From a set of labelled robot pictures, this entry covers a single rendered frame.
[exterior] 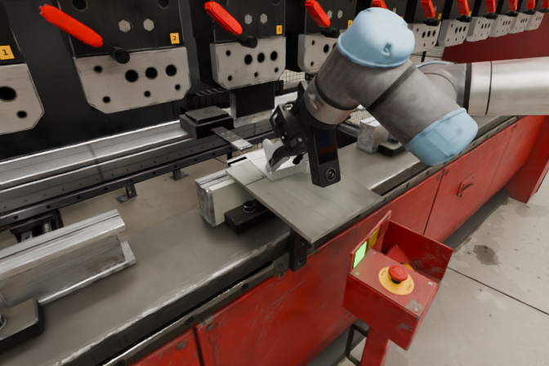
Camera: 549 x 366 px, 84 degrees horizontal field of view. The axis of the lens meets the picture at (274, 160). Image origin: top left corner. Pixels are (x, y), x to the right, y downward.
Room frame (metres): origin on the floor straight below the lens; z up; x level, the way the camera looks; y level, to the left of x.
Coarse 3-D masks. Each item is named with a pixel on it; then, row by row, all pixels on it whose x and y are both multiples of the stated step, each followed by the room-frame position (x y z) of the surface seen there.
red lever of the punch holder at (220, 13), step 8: (208, 8) 0.48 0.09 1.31; (216, 8) 0.49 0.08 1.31; (216, 16) 0.49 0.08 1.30; (224, 16) 0.49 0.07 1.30; (224, 24) 0.50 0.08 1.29; (232, 24) 0.50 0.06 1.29; (232, 32) 0.50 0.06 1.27; (240, 32) 0.51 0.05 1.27; (240, 40) 0.53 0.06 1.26; (248, 40) 0.52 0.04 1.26; (256, 40) 0.52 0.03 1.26
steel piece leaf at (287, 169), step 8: (256, 160) 0.58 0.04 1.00; (264, 160) 0.58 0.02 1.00; (288, 160) 0.58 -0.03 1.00; (264, 168) 0.55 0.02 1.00; (280, 168) 0.55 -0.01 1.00; (288, 168) 0.52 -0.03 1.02; (296, 168) 0.53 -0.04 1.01; (304, 168) 0.54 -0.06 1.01; (272, 176) 0.50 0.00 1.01; (280, 176) 0.51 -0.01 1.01
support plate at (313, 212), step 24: (240, 168) 0.55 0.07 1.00; (264, 192) 0.47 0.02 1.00; (288, 192) 0.47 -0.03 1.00; (312, 192) 0.47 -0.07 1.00; (336, 192) 0.47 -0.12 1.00; (360, 192) 0.47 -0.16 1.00; (288, 216) 0.39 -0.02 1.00; (312, 216) 0.39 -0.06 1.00; (336, 216) 0.39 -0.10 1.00; (312, 240) 0.34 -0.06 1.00
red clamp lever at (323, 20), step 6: (312, 0) 0.61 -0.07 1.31; (306, 6) 0.61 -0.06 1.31; (312, 6) 0.61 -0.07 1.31; (318, 6) 0.61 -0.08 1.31; (312, 12) 0.62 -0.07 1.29; (318, 12) 0.61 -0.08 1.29; (324, 12) 0.63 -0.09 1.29; (318, 18) 0.62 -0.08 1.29; (324, 18) 0.62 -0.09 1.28; (318, 24) 0.64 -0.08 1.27; (324, 24) 0.63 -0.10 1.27; (324, 30) 0.66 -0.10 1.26; (330, 30) 0.64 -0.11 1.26; (336, 30) 0.64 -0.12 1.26; (324, 36) 0.66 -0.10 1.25; (330, 36) 0.65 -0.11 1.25; (336, 36) 0.64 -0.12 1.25
